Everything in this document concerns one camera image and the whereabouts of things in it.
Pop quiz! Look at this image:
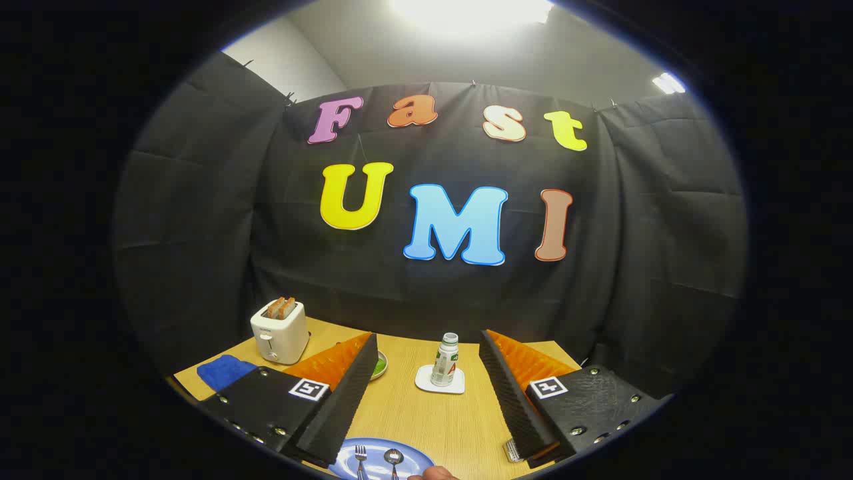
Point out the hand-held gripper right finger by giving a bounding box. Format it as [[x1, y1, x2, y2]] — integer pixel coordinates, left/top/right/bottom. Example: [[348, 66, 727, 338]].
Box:
[[479, 329, 667, 469]]

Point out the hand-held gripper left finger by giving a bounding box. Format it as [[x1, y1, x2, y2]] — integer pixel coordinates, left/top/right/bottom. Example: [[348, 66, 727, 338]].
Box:
[[197, 332, 379, 467]]

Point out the white and green bottle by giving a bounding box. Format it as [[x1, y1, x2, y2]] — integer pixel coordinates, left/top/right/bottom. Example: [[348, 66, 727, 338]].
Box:
[[430, 333, 460, 387]]

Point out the white square coaster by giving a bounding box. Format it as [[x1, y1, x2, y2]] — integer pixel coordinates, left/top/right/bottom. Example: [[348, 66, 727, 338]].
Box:
[[415, 364, 466, 395]]

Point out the white toaster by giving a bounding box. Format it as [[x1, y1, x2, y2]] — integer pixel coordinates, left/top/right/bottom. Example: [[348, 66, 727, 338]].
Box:
[[250, 299, 311, 365]]

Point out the blue round plate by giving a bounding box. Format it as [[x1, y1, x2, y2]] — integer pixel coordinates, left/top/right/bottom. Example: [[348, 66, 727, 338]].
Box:
[[328, 437, 435, 480]]

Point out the blue folded cloth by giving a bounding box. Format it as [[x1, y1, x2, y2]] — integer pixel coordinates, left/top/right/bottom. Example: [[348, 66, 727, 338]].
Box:
[[197, 355, 257, 393]]

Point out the large ceiling light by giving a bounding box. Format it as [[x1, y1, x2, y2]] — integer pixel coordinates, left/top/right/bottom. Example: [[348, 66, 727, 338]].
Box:
[[390, 0, 554, 34]]

